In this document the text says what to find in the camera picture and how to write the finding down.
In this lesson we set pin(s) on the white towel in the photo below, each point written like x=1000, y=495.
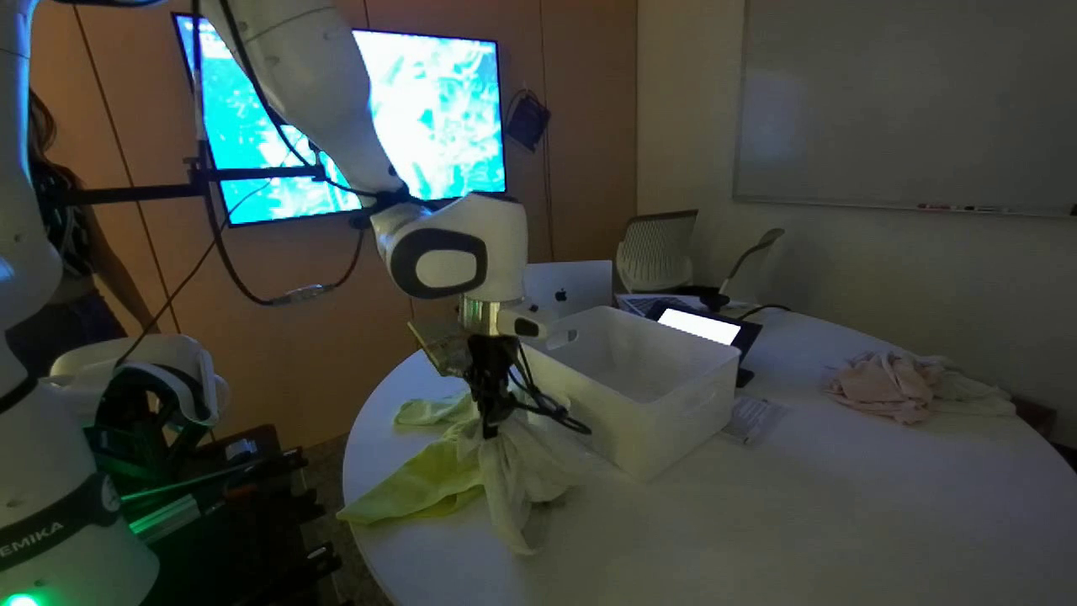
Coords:
x=525, y=474

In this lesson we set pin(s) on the whiteboard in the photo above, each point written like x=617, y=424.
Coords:
x=897, y=102

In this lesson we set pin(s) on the pink cloth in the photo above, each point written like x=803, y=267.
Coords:
x=887, y=387

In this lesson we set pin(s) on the curved grey chair back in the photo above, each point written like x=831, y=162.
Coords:
x=768, y=237

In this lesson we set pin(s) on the yellow towel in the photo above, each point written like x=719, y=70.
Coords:
x=414, y=482

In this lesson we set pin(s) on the black robot cart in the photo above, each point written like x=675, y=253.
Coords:
x=223, y=525

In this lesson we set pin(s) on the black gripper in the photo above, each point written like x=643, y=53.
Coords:
x=490, y=358

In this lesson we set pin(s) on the silver laptop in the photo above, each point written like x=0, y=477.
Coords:
x=576, y=287

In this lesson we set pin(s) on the small clear plastic packet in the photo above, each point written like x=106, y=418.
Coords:
x=758, y=418

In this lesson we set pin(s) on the tablet with lit screen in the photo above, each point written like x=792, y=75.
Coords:
x=700, y=323

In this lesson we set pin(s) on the white plastic basket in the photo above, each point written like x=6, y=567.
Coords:
x=662, y=424

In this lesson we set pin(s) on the white VR headset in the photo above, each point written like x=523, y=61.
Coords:
x=178, y=371

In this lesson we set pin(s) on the black wall device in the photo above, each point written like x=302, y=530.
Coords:
x=530, y=118

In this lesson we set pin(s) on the wall mounted TV monitor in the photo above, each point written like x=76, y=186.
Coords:
x=448, y=112

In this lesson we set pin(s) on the person in dark clothes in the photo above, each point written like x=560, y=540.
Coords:
x=84, y=258

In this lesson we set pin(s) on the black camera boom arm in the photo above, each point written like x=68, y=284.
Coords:
x=137, y=191

